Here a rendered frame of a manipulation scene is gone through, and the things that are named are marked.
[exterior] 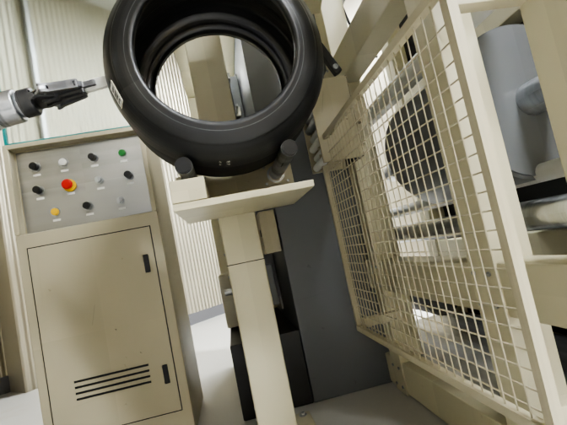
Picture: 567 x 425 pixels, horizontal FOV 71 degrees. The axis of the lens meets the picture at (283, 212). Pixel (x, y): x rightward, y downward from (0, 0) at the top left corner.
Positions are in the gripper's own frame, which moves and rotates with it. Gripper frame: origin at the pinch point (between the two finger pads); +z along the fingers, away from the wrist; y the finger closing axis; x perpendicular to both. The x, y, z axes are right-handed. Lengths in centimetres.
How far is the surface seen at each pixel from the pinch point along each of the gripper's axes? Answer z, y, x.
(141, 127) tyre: 8.3, -9.0, 18.8
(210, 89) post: 31.5, 27.7, -1.1
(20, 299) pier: -137, 212, 34
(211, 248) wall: -1, 398, 38
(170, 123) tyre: 15.5, -12.4, 21.2
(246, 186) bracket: 32, 25, 37
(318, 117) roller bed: 63, 21, 22
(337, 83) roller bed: 74, 21, 13
